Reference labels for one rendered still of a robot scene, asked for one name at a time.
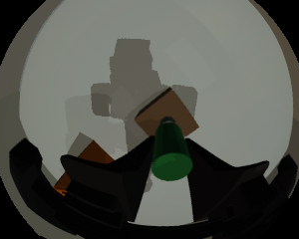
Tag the dark green cylinder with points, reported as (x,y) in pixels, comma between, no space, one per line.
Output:
(170,156)

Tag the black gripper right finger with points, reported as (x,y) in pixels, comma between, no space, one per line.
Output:
(212,180)

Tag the grey marker with green band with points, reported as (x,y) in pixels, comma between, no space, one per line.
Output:
(166,120)

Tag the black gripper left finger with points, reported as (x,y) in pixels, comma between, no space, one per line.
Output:
(125,178)

